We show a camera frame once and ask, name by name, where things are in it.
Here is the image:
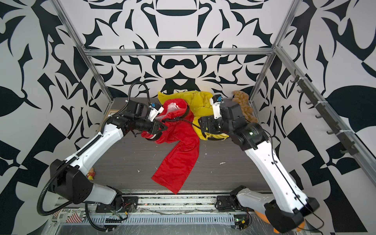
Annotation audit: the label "red trousers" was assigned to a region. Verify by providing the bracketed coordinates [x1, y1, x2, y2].
[152, 99, 200, 194]

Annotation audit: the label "black leather belt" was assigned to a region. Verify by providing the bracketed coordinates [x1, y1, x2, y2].
[146, 103, 200, 142]

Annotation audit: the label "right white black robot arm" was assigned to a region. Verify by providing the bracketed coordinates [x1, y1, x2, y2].
[198, 101, 319, 233]

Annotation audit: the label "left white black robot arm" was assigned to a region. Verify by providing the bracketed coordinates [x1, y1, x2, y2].
[47, 107, 167, 208]

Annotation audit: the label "yellow trousers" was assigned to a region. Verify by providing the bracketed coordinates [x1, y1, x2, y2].
[158, 91, 229, 141]

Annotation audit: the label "brown teddy bear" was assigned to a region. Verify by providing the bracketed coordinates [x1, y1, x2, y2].
[232, 91, 258, 123]

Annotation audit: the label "wooden framed picture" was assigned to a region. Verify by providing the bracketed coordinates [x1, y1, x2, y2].
[108, 110, 118, 116]

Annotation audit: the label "small red yellow toy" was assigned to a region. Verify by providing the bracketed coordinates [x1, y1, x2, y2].
[86, 167, 96, 180]

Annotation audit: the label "small green circuit board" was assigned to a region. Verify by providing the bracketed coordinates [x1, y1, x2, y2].
[234, 214, 250, 230]

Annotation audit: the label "orange shark plush toy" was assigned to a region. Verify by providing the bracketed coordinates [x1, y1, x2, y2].
[254, 210, 306, 235]

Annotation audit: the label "red white printed box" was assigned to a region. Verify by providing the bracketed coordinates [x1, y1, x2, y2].
[52, 208, 86, 223]

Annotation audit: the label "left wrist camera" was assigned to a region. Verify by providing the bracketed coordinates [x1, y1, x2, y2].
[147, 103, 164, 121]

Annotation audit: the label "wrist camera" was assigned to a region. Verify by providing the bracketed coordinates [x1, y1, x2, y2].
[147, 103, 164, 121]
[210, 95, 223, 119]

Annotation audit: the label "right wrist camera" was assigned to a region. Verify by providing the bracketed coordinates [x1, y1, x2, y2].
[210, 95, 223, 119]

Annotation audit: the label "black wall hook rack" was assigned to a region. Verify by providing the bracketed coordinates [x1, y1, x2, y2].
[291, 72, 359, 156]

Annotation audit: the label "white cable duct strip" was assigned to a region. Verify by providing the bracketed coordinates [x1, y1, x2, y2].
[92, 213, 236, 225]

